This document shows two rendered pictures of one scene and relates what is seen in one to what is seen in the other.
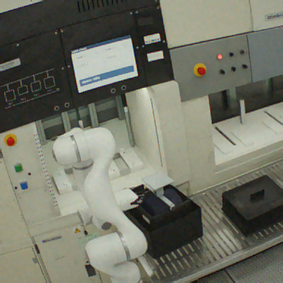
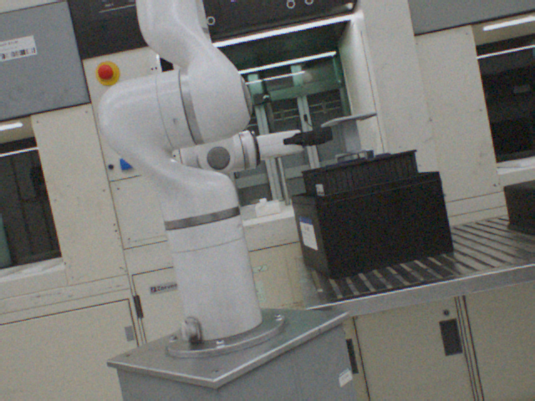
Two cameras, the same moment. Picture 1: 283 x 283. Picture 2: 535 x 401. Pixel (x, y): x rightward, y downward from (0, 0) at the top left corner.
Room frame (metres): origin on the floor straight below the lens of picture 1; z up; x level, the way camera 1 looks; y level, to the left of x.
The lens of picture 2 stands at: (0.60, -0.21, 1.00)
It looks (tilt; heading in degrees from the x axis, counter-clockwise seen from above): 3 degrees down; 15
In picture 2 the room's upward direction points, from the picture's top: 11 degrees counter-clockwise
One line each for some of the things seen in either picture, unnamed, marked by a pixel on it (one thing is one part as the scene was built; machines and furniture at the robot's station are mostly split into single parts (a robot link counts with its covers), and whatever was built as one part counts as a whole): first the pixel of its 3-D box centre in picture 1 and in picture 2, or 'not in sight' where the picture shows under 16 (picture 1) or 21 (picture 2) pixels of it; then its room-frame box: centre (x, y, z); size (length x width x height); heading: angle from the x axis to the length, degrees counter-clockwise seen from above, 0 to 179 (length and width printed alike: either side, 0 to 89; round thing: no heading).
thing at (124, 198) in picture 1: (122, 200); (274, 144); (1.88, 0.09, 1.06); 0.11 x 0.10 x 0.07; 113
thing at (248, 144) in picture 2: not in sight; (247, 149); (1.85, 0.15, 1.06); 0.09 x 0.03 x 0.08; 23
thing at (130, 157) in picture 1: (119, 162); not in sight; (2.49, 0.10, 0.89); 0.22 x 0.21 x 0.04; 14
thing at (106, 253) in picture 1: (112, 261); (167, 150); (1.45, 0.16, 1.07); 0.19 x 0.12 x 0.24; 104
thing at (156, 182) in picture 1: (161, 208); (359, 186); (1.94, -0.06, 0.93); 0.24 x 0.20 x 0.32; 23
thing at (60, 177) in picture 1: (72, 177); (247, 210); (2.42, 0.36, 0.89); 0.22 x 0.21 x 0.04; 14
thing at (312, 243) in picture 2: (163, 221); (365, 220); (1.94, -0.06, 0.85); 0.28 x 0.28 x 0.17; 23
